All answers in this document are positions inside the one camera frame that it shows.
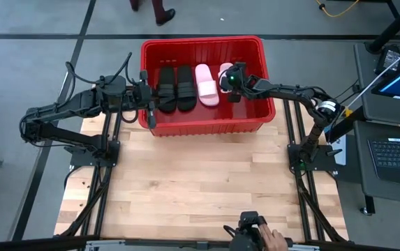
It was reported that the white metal bracket plate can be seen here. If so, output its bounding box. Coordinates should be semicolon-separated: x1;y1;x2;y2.
288;243;321;251

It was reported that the person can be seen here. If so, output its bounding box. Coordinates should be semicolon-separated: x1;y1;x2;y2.
128;0;177;27

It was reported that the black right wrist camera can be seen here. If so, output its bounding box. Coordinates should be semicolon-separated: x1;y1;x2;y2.
225;62;246;88

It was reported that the white cable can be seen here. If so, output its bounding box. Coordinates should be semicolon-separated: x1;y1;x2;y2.
338;39;400;118

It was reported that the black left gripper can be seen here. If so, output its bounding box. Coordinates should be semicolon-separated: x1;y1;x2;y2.
129;82;158;130

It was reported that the black keyboard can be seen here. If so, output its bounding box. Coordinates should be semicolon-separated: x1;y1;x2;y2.
366;137;400;188

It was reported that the person's hand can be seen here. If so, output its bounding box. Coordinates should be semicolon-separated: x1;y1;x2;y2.
258;222;289;251

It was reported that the pink slide sandal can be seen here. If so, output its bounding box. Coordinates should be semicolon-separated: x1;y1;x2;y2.
194;63;220;107

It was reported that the grey desk cart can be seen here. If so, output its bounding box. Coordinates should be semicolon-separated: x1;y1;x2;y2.
352;40;400;215

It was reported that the yellow hanging cable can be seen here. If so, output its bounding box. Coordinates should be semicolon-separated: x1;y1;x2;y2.
313;0;360;19

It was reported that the black power adapter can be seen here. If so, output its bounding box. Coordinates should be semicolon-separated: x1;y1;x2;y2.
375;44;400;75

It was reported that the black aluminium rig frame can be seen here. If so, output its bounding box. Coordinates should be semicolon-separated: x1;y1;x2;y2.
0;83;400;251

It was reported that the red plastic bin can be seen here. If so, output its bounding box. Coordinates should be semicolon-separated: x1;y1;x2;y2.
138;35;277;137

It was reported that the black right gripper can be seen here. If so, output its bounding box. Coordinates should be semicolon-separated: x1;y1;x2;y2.
218;71;271;104

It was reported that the black slide sandal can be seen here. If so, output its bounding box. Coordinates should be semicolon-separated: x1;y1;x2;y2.
156;66;178;114
176;64;198;113

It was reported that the black pole stand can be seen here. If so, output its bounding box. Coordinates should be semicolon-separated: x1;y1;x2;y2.
365;0;400;55

